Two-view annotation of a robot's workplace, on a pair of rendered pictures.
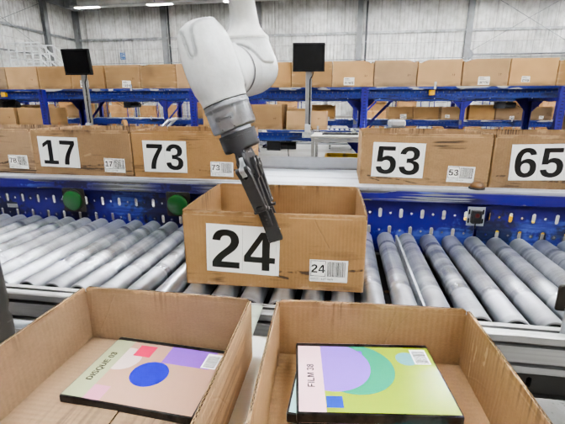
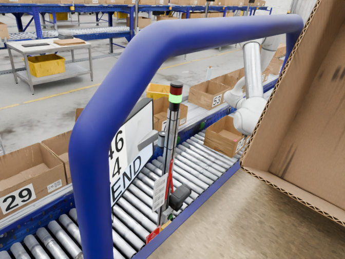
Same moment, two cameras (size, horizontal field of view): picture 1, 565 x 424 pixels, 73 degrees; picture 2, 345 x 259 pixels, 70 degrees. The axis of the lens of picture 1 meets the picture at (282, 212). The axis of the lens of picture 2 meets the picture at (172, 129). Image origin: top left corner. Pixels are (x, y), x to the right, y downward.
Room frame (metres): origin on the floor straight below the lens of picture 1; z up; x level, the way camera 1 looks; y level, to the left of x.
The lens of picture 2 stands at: (0.43, 1.98, 1.99)
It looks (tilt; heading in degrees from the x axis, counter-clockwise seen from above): 31 degrees down; 298
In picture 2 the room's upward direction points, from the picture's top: 6 degrees clockwise
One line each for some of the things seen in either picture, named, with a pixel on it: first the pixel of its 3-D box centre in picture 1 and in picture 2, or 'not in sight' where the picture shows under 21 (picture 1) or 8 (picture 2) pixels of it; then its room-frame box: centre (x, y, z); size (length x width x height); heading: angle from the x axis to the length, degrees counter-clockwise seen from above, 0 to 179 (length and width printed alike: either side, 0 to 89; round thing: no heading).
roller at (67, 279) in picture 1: (114, 252); (191, 165); (1.02, 0.48, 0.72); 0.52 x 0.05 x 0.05; 171
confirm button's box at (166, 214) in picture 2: not in sight; (168, 215); (0.83, 1.19, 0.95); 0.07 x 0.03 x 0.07; 81
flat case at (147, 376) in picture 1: (151, 375); not in sight; (0.46, 0.19, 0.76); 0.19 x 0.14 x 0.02; 78
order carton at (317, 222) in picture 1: (280, 230); (228, 134); (0.90, 0.00, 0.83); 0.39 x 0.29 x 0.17; 83
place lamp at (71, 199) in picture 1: (71, 200); not in sight; (1.30, 0.74, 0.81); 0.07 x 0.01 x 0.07; 81
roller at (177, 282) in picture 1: (200, 258); (209, 152); (0.98, 0.23, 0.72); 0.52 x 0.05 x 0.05; 171
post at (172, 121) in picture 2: not in sight; (166, 189); (0.86, 1.19, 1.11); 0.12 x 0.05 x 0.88; 81
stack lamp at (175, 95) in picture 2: not in sight; (175, 93); (0.86, 1.18, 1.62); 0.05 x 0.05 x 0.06
